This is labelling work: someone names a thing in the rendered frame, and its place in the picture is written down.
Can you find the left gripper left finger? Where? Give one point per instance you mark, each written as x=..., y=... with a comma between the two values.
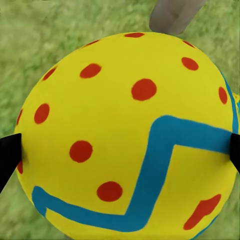
x=10, y=156

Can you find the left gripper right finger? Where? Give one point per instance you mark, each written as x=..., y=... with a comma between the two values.
x=235, y=150

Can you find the tree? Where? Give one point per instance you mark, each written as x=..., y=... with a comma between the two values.
x=172, y=17

